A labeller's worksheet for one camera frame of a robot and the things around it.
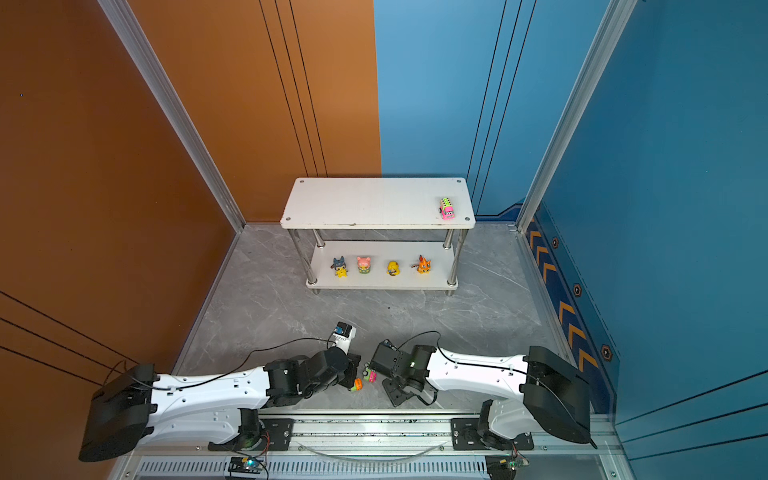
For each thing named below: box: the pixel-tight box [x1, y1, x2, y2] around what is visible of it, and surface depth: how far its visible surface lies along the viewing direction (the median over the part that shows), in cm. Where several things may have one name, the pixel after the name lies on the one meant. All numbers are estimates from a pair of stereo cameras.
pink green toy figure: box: [357, 256, 371, 274], surface depth 96 cm
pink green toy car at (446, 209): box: [439, 197, 456, 220], surface depth 75 cm
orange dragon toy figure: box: [411, 254, 432, 274], surface depth 96 cm
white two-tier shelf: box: [280, 178, 476, 296], surface depth 84 cm
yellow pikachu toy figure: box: [330, 256, 348, 278], surface depth 96 cm
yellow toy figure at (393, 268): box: [386, 260, 401, 277], surface depth 98 cm
